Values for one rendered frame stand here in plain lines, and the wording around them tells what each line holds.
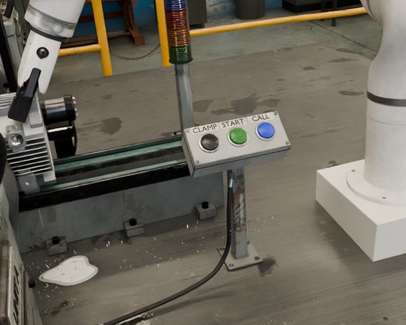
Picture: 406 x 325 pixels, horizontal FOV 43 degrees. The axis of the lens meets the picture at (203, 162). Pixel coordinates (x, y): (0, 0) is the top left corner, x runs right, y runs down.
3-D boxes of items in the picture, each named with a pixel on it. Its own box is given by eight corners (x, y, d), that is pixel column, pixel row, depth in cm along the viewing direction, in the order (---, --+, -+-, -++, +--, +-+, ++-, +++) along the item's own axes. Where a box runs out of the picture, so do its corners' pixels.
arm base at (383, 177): (410, 153, 115) (415, 73, 107) (468, 193, 98) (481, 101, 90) (330, 171, 112) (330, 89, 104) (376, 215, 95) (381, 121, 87)
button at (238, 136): (231, 149, 86) (232, 144, 85) (225, 133, 87) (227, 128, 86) (247, 146, 87) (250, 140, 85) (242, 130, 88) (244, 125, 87)
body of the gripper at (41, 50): (72, 40, 87) (50, 100, 90) (67, 27, 96) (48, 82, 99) (27, 22, 84) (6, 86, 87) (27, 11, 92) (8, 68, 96)
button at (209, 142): (202, 155, 85) (203, 150, 84) (197, 139, 86) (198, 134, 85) (219, 151, 86) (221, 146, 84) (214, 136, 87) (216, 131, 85)
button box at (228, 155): (191, 178, 88) (194, 166, 83) (180, 142, 90) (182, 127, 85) (284, 158, 91) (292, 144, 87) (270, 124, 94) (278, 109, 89)
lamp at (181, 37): (171, 48, 132) (169, 30, 130) (165, 42, 137) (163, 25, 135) (193, 44, 134) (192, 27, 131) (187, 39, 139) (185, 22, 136)
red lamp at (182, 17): (169, 30, 130) (167, 12, 128) (163, 25, 135) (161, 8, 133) (192, 27, 131) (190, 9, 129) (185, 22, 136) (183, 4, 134)
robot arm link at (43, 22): (79, 29, 87) (73, 45, 88) (74, 18, 94) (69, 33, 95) (28, 9, 83) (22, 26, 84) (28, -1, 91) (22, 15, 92)
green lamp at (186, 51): (173, 65, 134) (171, 48, 132) (167, 59, 139) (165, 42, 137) (194, 61, 136) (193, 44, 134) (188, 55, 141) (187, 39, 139)
